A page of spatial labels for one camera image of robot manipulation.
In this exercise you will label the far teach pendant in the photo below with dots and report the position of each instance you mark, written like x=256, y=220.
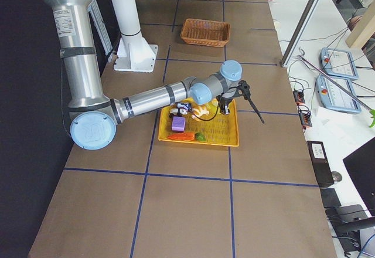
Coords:
x=339, y=63

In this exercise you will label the toy croissant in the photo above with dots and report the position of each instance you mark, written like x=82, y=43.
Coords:
x=198, y=111

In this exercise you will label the yellow plastic basket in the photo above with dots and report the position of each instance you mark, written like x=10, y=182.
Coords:
x=218, y=129

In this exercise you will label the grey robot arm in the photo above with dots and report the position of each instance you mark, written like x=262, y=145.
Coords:
x=95, y=116

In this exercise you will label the black monitor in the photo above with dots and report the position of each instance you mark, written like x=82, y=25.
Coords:
x=360, y=167

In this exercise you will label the aluminium frame post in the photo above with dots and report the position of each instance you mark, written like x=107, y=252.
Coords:
x=300, y=28

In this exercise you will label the small dark can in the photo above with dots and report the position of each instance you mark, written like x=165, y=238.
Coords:
x=186, y=106

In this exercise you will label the purple foam block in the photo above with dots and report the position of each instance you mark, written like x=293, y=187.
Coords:
x=178, y=124

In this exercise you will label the toy carrot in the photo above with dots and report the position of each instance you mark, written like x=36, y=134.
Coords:
x=187, y=136

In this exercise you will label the near teach pendant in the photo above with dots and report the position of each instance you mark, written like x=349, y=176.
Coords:
x=333, y=98

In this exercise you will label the orange black connector block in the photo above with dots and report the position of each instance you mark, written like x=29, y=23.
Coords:
x=299, y=97

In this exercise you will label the white pillar mount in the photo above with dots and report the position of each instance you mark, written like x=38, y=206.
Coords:
x=134, y=54

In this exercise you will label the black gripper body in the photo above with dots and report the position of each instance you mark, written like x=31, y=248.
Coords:
x=224, y=98

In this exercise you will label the black box with label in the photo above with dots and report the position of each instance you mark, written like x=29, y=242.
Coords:
x=320, y=164

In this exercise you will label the brown wicker basket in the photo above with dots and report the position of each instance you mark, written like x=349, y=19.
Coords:
x=205, y=32

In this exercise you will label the teach pendant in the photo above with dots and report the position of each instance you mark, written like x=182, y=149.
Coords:
x=339, y=63
x=333, y=98

